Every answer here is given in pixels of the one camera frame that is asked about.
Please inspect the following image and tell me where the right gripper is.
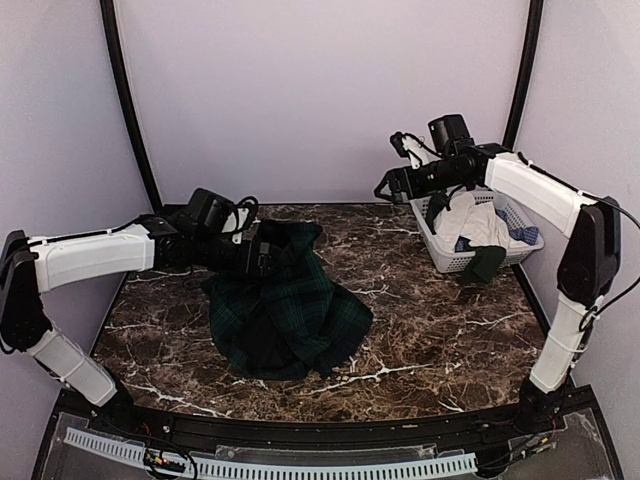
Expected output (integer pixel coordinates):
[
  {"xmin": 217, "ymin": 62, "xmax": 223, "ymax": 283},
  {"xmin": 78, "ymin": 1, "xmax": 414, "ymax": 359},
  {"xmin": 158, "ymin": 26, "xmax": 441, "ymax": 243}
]
[{"xmin": 376, "ymin": 156, "xmax": 469, "ymax": 203}]

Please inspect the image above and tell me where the dark green plaid garment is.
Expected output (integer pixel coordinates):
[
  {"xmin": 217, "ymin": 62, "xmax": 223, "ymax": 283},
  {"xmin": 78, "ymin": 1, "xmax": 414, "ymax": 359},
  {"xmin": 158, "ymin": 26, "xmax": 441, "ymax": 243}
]
[{"xmin": 201, "ymin": 220, "xmax": 373, "ymax": 381}]

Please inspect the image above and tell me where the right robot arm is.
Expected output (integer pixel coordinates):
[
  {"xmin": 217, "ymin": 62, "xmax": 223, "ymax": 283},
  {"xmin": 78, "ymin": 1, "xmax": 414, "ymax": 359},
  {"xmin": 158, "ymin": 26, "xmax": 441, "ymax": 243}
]
[{"xmin": 374, "ymin": 143, "xmax": 621, "ymax": 394}]

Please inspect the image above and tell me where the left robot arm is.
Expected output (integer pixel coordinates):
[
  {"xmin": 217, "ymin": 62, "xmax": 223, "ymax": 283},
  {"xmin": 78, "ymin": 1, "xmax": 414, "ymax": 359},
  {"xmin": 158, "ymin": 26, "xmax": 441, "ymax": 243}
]
[{"xmin": 1, "ymin": 215, "xmax": 275, "ymax": 436}]

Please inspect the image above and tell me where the white garment in basket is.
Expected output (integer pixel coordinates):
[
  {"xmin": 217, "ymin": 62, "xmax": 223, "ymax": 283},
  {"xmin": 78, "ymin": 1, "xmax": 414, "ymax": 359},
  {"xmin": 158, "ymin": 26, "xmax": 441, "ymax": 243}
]
[{"xmin": 434, "ymin": 192, "xmax": 518, "ymax": 252}]

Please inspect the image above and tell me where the dark green cloth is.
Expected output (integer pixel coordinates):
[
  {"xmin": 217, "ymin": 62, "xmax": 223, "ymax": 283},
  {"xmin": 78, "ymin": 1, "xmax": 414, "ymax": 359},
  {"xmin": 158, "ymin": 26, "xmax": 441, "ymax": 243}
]
[{"xmin": 460, "ymin": 246, "xmax": 507, "ymax": 284}]

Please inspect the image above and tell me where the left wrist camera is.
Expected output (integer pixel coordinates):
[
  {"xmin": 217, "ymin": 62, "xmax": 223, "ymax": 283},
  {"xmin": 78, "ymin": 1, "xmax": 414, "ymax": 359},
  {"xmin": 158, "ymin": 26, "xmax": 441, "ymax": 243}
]
[{"xmin": 182, "ymin": 188, "xmax": 259, "ymax": 243}]

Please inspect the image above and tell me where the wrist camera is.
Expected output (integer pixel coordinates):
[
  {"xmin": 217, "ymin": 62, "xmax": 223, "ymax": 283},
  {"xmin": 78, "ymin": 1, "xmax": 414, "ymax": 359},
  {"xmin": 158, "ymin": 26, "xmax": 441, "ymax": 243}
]
[
  {"xmin": 389, "ymin": 114, "xmax": 474, "ymax": 169},
  {"xmin": 182, "ymin": 188, "xmax": 259, "ymax": 243}
]

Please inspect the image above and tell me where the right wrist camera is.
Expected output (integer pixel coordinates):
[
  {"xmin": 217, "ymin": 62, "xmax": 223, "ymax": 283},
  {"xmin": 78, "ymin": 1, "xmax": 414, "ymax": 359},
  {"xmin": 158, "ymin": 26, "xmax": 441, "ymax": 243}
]
[{"xmin": 389, "ymin": 114, "xmax": 474, "ymax": 169}]

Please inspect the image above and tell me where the right black frame post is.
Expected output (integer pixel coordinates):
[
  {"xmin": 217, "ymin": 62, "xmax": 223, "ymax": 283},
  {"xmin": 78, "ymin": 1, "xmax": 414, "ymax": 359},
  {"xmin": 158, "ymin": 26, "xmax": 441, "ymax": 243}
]
[{"xmin": 502, "ymin": 0, "xmax": 544, "ymax": 149}]

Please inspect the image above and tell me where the black frame post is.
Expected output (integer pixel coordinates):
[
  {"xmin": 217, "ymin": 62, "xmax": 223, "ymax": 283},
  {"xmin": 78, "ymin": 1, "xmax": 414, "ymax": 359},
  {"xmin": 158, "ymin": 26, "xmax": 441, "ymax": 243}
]
[
  {"xmin": 502, "ymin": 0, "xmax": 544, "ymax": 149},
  {"xmin": 99, "ymin": 0, "xmax": 163, "ymax": 212}
]

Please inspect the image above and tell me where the white slotted cable duct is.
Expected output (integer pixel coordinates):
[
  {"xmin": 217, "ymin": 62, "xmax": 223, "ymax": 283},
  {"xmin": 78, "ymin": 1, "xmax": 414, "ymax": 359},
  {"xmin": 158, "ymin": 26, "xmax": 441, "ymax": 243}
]
[{"xmin": 64, "ymin": 427, "xmax": 477, "ymax": 480}]

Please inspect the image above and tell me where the black front rail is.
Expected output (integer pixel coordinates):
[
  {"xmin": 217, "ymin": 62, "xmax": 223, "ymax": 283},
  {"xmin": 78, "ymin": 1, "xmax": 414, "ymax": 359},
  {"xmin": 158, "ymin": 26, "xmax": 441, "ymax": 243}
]
[{"xmin": 89, "ymin": 399, "xmax": 566, "ymax": 454}]

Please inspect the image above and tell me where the left black frame post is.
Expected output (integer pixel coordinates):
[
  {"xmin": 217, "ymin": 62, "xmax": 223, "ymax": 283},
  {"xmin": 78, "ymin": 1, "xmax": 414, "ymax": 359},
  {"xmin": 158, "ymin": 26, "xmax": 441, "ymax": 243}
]
[{"xmin": 99, "ymin": 0, "xmax": 163, "ymax": 212}]

